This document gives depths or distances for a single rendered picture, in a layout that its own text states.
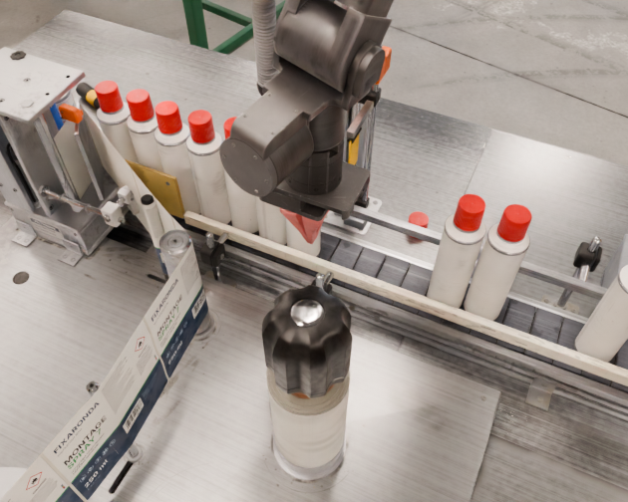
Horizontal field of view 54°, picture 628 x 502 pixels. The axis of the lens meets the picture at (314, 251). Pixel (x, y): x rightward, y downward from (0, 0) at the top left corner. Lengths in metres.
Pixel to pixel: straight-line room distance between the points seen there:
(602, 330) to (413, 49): 2.29
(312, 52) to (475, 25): 2.75
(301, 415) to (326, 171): 0.24
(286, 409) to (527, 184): 0.72
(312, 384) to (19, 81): 0.56
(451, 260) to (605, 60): 2.44
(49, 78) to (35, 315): 0.33
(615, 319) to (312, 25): 0.53
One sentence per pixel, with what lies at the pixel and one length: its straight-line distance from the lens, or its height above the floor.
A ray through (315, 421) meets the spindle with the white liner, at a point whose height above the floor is 1.04.
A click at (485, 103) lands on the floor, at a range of 2.74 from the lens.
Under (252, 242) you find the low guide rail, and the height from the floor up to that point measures 0.91.
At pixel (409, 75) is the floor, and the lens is 2.83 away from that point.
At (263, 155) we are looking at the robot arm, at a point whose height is 1.29.
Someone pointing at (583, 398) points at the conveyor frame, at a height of 0.84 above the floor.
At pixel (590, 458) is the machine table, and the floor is 0.83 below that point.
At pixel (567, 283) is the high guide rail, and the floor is 0.96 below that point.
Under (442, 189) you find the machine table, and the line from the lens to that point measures 1.13.
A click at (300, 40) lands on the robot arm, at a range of 0.50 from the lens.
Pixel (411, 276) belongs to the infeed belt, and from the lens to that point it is 0.93.
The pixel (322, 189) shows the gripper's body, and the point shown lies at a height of 1.19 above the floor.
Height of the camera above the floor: 1.62
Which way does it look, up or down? 51 degrees down
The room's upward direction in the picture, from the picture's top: straight up
